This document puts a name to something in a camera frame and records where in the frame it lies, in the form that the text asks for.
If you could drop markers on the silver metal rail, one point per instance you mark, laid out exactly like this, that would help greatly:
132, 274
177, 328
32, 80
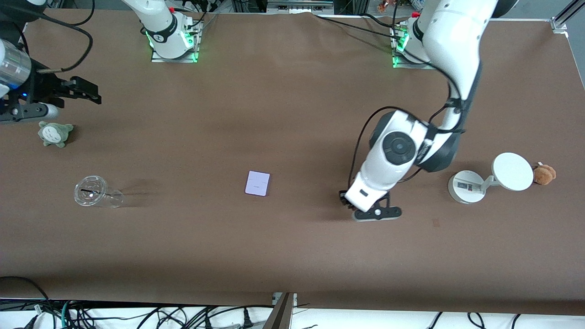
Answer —
299, 5

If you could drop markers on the white round desk lamp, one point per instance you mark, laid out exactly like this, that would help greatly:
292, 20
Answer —
512, 171

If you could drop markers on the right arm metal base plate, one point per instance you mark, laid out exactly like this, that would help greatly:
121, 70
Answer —
160, 59

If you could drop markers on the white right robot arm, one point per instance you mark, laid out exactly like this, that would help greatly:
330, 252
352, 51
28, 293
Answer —
164, 23

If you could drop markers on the clear plastic cup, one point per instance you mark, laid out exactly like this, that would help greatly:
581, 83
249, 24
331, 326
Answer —
91, 191

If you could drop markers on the aluminium corner profile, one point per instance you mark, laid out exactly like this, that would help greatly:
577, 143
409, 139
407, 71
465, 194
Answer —
564, 18

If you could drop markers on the orange toy figure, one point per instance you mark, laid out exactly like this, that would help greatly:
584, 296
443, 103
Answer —
383, 5

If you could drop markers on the black power plug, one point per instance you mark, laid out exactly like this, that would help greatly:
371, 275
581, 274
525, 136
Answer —
247, 321

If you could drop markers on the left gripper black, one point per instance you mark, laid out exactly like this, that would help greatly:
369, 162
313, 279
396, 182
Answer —
344, 201

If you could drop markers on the grey green plush toy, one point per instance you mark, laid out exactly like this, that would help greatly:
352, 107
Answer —
54, 134

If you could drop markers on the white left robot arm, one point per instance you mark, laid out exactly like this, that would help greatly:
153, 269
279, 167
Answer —
457, 41

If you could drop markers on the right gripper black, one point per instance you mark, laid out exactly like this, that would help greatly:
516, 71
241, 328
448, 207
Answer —
45, 86

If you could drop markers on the aluminium frame post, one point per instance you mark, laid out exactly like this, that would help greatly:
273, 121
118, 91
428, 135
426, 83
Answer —
281, 313

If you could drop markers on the white square card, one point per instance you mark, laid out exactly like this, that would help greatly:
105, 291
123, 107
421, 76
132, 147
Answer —
257, 183

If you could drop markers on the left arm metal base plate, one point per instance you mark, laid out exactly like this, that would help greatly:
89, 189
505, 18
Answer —
406, 65

